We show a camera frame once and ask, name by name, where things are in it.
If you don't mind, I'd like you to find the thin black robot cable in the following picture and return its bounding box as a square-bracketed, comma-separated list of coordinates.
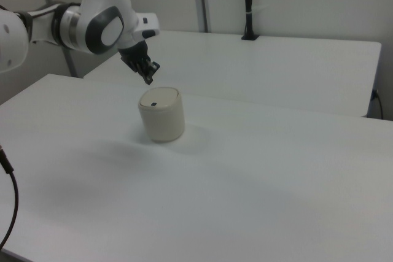
[0, 144, 20, 245]

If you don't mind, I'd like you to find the beige round trash bin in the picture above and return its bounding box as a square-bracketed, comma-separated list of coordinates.
[137, 86, 186, 144]

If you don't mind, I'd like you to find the white table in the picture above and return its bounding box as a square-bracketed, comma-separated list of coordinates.
[83, 29, 383, 118]

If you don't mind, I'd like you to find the black cable with blue plug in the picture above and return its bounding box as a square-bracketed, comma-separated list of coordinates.
[371, 89, 384, 120]

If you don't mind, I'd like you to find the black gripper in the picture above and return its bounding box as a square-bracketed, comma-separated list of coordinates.
[118, 40, 161, 87]

